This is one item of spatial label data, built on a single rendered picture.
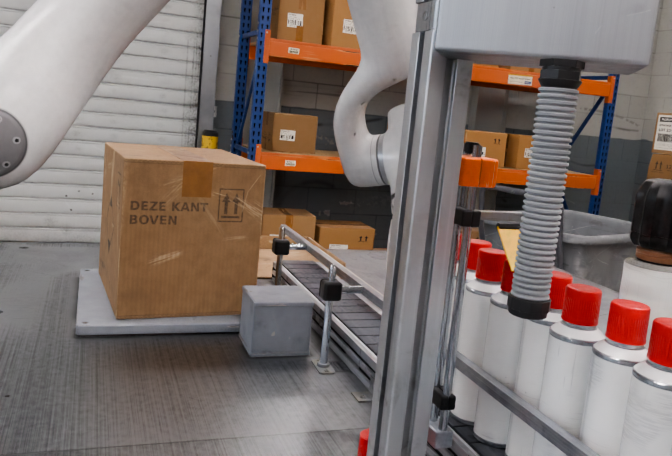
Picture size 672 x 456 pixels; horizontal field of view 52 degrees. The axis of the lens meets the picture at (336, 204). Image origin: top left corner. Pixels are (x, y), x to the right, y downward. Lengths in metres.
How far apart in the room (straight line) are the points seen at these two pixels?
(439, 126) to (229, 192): 0.61
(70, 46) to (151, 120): 4.13
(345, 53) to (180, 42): 1.19
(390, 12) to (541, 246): 0.43
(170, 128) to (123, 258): 3.77
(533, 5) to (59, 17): 0.47
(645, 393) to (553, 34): 0.30
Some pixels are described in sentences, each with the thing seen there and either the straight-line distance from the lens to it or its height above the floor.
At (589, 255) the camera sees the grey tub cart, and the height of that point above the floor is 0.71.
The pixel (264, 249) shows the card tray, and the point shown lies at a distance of 1.86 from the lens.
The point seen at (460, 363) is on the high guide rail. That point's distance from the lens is 0.81.
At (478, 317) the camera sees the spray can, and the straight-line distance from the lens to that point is 0.81.
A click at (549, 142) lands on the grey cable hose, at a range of 0.57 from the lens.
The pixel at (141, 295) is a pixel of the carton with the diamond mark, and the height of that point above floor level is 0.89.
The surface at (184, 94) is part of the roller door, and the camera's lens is 4.92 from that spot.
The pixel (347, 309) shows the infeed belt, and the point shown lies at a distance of 1.22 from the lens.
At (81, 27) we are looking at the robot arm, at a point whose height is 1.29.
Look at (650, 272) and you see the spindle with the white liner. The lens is 0.99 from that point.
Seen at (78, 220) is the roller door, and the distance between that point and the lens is 4.97.
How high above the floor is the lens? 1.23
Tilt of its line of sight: 8 degrees down
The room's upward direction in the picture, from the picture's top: 6 degrees clockwise
